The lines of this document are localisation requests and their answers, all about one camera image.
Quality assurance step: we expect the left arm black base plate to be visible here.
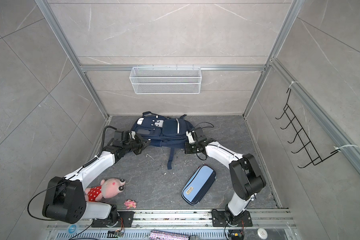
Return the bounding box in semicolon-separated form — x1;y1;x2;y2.
92;211;135;228

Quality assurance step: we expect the glittery purple pouch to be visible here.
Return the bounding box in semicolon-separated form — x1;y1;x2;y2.
149;230;190;240

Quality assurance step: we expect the small pink toy figure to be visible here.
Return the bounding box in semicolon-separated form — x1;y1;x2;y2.
124;199;137;209

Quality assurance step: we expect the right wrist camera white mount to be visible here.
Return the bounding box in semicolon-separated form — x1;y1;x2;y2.
187;131;195;144

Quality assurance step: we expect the black wire hook rack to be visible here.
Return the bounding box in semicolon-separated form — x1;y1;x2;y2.
275;89;341;169

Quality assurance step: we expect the light blue pencil case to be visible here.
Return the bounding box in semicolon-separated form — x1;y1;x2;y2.
182;165;217;206

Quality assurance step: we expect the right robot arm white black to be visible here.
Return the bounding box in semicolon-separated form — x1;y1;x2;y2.
185;127;266;226

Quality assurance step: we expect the white round button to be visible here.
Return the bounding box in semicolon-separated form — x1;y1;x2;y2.
257;228;269;240

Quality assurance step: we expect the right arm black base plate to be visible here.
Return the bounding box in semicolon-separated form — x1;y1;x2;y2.
211;209;253;227

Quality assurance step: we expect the pink plush pig toy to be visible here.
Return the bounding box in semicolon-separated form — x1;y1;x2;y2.
85;178;126;202

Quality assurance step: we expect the navy blue student backpack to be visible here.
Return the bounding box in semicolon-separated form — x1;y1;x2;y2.
131;112;194;170

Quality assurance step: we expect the white wire mesh basket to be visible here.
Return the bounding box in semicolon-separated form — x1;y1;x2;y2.
130;67;202;95

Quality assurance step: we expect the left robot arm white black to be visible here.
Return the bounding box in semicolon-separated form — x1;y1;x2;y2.
41;126;151;227

